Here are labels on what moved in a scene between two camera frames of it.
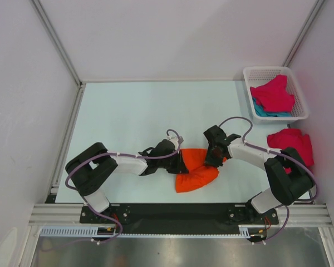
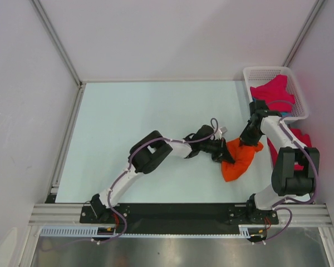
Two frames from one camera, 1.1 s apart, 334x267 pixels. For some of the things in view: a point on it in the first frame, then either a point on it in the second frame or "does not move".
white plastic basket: (254, 76) does not move
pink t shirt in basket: (274, 96) does not move
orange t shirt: (200, 175) -> (242, 156)
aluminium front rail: (306, 214) does not move
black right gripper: (211, 162) -> (245, 139)
